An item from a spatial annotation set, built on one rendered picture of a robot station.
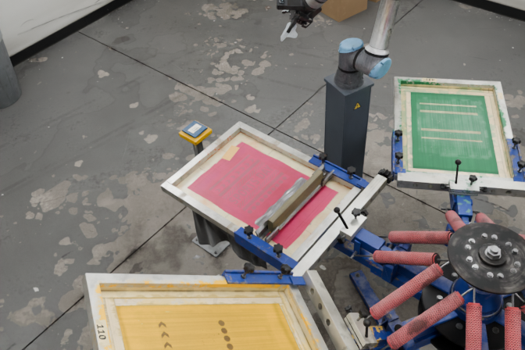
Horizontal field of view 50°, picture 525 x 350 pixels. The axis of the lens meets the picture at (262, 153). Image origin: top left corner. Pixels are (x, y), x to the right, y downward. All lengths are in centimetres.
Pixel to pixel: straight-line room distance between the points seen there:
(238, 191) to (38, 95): 298
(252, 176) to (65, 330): 152
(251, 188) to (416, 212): 153
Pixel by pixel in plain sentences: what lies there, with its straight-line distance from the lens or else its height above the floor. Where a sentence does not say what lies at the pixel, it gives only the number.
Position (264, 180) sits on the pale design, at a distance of 275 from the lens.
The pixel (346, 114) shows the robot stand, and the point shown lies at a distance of 294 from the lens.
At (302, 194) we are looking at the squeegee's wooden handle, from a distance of 256.
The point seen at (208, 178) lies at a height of 95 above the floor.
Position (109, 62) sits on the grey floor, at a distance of 550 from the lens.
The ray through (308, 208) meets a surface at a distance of 262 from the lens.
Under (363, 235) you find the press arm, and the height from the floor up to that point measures 104.
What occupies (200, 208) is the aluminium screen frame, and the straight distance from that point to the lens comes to 262.
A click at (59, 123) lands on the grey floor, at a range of 494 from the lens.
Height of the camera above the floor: 296
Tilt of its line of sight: 44 degrees down
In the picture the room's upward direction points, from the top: 4 degrees counter-clockwise
